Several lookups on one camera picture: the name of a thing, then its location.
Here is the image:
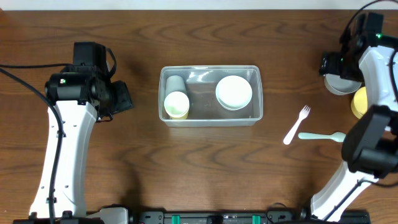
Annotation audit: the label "clear plastic container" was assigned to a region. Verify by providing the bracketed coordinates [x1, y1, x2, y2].
[159, 65, 264, 128]

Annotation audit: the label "yellow plastic bowl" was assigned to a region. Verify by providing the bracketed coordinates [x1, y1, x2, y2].
[351, 86, 368, 119]

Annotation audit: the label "white plastic fork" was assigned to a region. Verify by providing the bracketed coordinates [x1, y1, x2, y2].
[282, 105, 310, 145]

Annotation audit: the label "white plastic bowl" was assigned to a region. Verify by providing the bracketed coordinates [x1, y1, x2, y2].
[215, 75, 252, 111]

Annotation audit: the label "grey paper cup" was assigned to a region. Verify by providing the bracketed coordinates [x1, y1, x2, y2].
[165, 75, 187, 96]

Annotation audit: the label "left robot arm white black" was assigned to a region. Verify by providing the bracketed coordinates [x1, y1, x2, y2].
[15, 42, 134, 223]

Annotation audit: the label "yellow paper cup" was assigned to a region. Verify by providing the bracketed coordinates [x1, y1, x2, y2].
[169, 112, 188, 120]

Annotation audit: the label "mint green plastic spoon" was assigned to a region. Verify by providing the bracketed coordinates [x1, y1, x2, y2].
[298, 132, 346, 142]

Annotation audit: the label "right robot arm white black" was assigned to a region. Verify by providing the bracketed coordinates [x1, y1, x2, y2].
[300, 12, 397, 222]

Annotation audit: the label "grey plastic bowl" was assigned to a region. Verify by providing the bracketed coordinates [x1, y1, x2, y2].
[324, 74, 362, 95]

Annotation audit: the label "black mounting rail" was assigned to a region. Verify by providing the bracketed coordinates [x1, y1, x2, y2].
[86, 204, 371, 224]

